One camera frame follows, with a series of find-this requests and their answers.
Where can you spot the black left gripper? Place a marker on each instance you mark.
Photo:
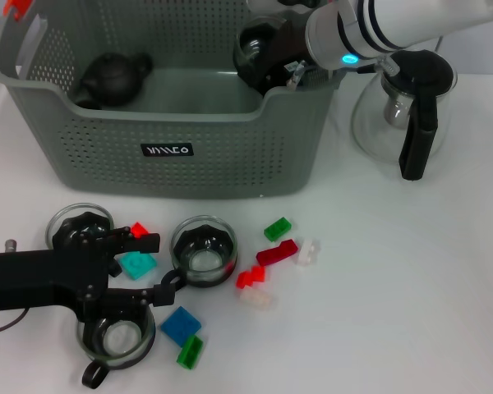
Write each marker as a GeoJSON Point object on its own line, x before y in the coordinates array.
{"type": "Point", "coordinates": [45, 279]}

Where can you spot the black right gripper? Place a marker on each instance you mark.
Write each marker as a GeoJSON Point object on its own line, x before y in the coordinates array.
{"type": "Point", "coordinates": [291, 41]}

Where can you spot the glass teacup black holder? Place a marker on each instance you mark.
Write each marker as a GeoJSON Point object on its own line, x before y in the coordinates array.
{"type": "Point", "coordinates": [203, 262]}
{"type": "Point", "coordinates": [119, 340]}
{"type": "Point", "coordinates": [252, 45]}
{"type": "Point", "coordinates": [72, 225]}

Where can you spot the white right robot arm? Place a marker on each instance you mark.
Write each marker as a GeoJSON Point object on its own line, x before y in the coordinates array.
{"type": "Point", "coordinates": [415, 20]}

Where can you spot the grey perforated storage bin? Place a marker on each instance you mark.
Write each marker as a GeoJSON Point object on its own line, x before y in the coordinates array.
{"type": "Point", "coordinates": [189, 176]}

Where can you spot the teal toy brick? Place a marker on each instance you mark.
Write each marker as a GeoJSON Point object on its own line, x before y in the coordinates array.
{"type": "Point", "coordinates": [137, 266]}

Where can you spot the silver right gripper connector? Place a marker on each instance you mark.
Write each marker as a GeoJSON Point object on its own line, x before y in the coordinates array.
{"type": "Point", "coordinates": [296, 74]}

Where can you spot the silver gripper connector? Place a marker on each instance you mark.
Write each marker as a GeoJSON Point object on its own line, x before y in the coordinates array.
{"type": "Point", "coordinates": [296, 74]}
{"type": "Point", "coordinates": [11, 245]}

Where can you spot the bright red toy brick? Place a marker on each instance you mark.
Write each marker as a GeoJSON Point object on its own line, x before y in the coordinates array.
{"type": "Point", "coordinates": [139, 229]}

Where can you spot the blue toy brick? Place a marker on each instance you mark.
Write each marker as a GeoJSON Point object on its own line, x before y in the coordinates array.
{"type": "Point", "coordinates": [181, 324]}

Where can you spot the green toy brick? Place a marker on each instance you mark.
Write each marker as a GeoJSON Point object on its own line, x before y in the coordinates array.
{"type": "Point", "coordinates": [190, 352]}
{"type": "Point", "coordinates": [277, 229]}

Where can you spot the red stepped toy brick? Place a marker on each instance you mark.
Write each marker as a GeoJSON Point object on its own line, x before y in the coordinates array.
{"type": "Point", "coordinates": [250, 278]}

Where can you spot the clear translucent toy brick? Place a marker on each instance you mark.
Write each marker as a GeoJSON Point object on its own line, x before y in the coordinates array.
{"type": "Point", "coordinates": [258, 298]}

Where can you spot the dark red toy brick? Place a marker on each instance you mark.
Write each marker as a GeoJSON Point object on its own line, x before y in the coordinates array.
{"type": "Point", "coordinates": [277, 252]}

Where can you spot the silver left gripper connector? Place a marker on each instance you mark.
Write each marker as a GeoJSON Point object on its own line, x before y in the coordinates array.
{"type": "Point", "coordinates": [11, 245]}

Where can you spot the white toy brick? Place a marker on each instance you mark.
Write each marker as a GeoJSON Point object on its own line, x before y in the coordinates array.
{"type": "Point", "coordinates": [307, 251]}

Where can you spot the dark clay teapot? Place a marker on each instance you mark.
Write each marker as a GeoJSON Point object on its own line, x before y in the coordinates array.
{"type": "Point", "coordinates": [111, 78]}

